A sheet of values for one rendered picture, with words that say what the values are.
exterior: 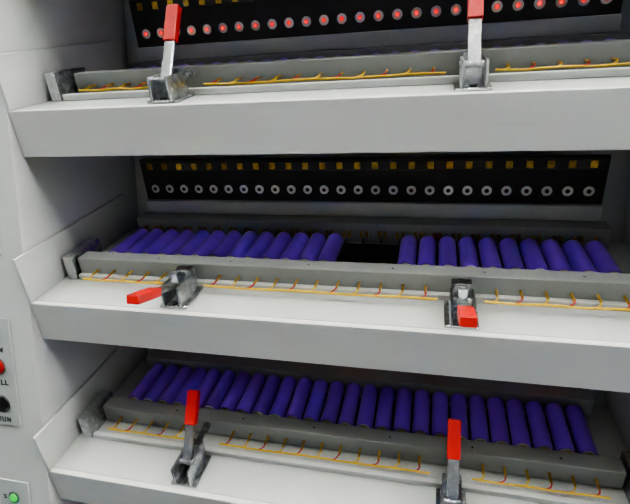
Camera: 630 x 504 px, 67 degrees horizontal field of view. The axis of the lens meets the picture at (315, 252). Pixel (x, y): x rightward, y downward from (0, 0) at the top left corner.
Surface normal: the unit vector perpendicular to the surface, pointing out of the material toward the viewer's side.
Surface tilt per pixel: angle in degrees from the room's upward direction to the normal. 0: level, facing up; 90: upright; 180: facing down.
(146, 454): 17
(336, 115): 107
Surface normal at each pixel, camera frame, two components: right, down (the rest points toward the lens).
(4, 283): -0.23, 0.17
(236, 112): -0.22, 0.44
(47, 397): 0.97, 0.04
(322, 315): -0.07, -0.89
